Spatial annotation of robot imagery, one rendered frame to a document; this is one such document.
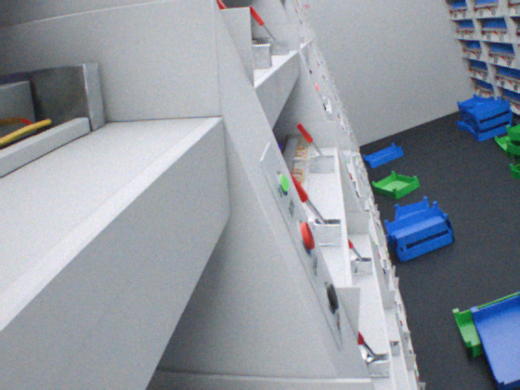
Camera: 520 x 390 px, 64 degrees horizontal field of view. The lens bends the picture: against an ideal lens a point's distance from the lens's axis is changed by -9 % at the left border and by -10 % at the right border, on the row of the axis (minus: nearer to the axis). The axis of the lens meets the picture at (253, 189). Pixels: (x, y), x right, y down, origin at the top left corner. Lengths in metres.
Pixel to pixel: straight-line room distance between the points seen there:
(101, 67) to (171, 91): 0.03
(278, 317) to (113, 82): 0.14
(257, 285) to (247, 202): 0.04
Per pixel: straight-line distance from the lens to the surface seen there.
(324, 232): 0.50
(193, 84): 0.19
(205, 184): 0.16
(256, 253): 0.21
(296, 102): 0.90
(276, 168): 0.25
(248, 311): 0.23
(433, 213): 2.53
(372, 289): 0.79
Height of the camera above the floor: 1.19
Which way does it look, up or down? 15 degrees down
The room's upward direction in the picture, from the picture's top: 24 degrees counter-clockwise
